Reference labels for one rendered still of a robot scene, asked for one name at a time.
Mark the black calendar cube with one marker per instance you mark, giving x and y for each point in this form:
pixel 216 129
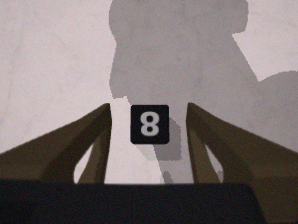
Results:
pixel 149 124

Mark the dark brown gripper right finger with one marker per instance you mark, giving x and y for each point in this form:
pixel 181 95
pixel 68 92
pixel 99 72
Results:
pixel 270 169

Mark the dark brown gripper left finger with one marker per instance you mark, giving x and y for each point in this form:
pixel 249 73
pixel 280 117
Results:
pixel 52 157

